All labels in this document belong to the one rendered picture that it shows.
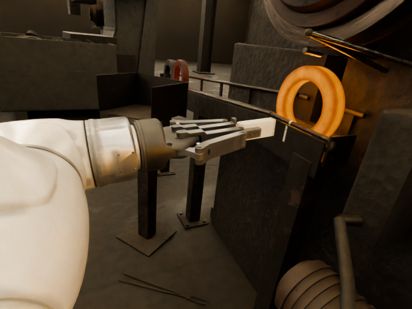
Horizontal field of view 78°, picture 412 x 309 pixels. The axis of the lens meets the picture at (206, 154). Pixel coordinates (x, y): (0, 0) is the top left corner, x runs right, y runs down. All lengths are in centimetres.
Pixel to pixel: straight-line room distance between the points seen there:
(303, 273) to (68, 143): 41
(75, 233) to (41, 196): 3
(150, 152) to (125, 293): 82
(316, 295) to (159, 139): 34
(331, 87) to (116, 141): 45
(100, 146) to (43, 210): 15
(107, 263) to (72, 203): 100
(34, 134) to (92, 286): 89
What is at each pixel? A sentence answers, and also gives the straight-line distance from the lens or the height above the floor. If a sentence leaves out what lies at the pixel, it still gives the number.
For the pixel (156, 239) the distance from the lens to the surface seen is 128.
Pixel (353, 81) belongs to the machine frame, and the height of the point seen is 82.
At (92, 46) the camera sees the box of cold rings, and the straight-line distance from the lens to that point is 282.
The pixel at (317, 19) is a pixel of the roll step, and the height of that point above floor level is 93.
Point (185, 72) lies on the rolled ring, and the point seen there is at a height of 71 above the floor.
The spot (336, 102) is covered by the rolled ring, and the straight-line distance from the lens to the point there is 60.
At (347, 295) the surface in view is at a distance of 46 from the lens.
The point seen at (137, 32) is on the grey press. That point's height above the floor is 87.
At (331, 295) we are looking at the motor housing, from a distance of 49.
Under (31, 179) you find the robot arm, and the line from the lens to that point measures 21.
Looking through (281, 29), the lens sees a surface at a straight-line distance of 70.
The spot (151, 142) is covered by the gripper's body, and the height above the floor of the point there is 74.
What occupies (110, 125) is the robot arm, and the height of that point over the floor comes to 76.
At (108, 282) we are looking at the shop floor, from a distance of 115.
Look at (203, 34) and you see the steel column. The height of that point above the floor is 100.
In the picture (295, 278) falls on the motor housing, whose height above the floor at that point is 52.
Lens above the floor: 87
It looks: 24 degrees down
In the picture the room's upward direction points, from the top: 6 degrees clockwise
